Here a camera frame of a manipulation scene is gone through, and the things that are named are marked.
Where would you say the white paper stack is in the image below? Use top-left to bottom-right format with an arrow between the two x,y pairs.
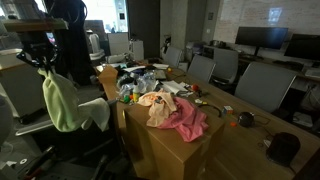
161,79 -> 189,96

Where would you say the black cylinder speaker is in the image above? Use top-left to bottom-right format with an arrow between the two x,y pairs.
265,131 -> 301,167

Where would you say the black computer monitor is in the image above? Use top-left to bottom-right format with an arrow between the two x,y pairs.
284,32 -> 320,62
234,25 -> 289,58

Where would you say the peach shirt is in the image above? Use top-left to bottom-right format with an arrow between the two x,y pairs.
137,89 -> 178,128

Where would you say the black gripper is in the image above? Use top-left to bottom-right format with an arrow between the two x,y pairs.
16,32 -> 59,73

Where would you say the small cardboard box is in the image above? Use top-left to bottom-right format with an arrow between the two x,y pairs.
97,65 -> 119,101

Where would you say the rubik's cube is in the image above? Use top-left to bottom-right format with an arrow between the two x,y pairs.
222,105 -> 234,116

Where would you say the black robot stand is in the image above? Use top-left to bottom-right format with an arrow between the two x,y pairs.
0,144 -> 58,180

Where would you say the white towel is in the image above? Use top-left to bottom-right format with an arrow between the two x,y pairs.
78,97 -> 111,132

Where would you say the black cable loop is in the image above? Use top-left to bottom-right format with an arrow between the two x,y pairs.
199,103 -> 223,118

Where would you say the black round speaker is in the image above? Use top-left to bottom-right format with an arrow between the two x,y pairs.
238,111 -> 256,128

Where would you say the white yellow spray bottle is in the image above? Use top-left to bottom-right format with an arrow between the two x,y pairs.
132,79 -> 141,103

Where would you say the pink shirt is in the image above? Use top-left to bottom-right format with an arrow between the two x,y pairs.
156,96 -> 209,143

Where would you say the black keyboard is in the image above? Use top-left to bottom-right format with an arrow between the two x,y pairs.
273,59 -> 305,70

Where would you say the large brown cardboard box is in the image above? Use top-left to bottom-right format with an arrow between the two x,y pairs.
123,99 -> 226,180

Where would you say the light green towel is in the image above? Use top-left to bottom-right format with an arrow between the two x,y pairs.
37,68 -> 91,133

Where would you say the clear plastic bag pile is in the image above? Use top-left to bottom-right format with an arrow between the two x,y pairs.
118,71 -> 158,98

